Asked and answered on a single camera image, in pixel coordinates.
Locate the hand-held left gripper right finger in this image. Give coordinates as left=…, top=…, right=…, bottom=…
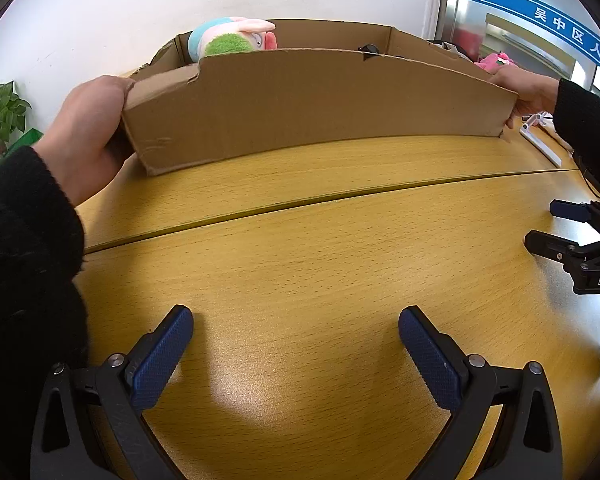
left=398, top=305, right=565, bottom=480

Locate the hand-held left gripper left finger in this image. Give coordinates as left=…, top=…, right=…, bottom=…
left=30, top=304, right=195, bottom=480

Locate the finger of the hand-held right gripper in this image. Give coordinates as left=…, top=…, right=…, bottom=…
left=524, top=230, right=588, bottom=267
left=550, top=199, right=595, bottom=224

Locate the shallow cardboard box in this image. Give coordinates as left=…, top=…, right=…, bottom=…
left=121, top=18, right=520, bottom=177

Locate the teal and pink plush toy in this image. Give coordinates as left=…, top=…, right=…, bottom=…
left=187, top=16, right=277, bottom=64

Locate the person's right hand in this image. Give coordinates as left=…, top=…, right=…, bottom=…
left=490, top=66, right=561, bottom=131

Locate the person's left hand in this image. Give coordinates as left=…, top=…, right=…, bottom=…
left=32, top=75, right=138, bottom=207

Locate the white phone stand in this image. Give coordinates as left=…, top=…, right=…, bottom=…
left=519, top=112, right=563, bottom=168

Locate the grey cloth bag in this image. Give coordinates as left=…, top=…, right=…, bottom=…
left=425, top=39, right=476, bottom=63

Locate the blue door banner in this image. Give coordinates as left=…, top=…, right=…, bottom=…
left=457, top=0, right=600, bottom=86

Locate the large potted plant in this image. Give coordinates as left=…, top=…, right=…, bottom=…
left=0, top=81, right=33, bottom=181

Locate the grey metal door frame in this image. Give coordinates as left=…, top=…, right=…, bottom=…
left=422, top=0, right=461, bottom=43

